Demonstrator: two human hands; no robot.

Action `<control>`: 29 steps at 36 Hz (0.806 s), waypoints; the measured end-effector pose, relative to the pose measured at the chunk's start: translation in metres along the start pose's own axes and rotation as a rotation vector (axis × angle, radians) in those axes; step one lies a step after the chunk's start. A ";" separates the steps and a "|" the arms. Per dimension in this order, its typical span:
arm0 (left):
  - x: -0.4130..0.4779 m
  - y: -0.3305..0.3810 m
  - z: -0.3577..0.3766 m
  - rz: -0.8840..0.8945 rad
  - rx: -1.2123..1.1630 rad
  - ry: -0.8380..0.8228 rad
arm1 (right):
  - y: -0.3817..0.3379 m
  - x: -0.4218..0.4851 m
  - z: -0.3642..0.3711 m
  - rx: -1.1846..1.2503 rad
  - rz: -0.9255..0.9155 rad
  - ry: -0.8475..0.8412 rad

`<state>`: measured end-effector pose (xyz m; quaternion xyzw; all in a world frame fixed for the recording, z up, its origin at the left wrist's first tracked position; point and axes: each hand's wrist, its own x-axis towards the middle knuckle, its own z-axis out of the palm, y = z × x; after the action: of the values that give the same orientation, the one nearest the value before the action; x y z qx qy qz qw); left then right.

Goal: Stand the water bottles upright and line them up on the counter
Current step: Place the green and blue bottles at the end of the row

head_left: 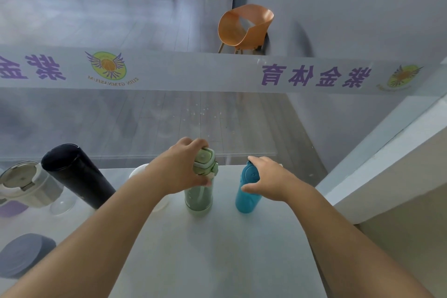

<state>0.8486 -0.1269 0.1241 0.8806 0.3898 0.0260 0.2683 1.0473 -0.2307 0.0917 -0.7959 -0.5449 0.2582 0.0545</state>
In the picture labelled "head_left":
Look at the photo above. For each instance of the person's right hand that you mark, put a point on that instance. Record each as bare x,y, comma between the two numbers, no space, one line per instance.
274,179

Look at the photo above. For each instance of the person's left hand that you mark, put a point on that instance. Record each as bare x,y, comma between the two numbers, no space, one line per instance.
176,168

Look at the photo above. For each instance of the teal plastic bottle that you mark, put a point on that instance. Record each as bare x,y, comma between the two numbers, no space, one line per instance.
246,200

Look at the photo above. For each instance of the clear bottle white caps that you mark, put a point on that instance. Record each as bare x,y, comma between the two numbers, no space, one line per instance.
138,172

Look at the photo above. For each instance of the green translucent bottle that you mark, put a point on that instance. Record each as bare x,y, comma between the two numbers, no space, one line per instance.
200,200

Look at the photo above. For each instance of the tall black thermos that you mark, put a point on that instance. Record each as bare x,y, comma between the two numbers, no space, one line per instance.
77,172

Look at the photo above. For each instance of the clear bottle white lid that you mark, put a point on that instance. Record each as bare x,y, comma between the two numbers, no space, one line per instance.
31,182

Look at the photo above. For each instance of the lilac printed bottle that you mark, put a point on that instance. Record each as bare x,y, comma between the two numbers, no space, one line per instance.
12,208

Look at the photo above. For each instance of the clear glass grey lid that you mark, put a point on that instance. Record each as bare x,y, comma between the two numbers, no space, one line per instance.
24,256

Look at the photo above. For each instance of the person's left forearm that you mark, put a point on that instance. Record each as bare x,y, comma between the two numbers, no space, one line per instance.
90,245

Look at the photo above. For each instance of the person's right forearm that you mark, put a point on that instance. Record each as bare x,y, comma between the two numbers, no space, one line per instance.
356,249

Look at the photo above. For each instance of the white table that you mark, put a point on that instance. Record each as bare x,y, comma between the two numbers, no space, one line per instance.
216,256

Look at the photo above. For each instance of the frosted window band purple print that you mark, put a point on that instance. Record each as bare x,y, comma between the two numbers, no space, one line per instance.
209,70

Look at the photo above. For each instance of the orange shell chair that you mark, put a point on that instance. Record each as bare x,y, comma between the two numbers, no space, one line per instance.
241,29

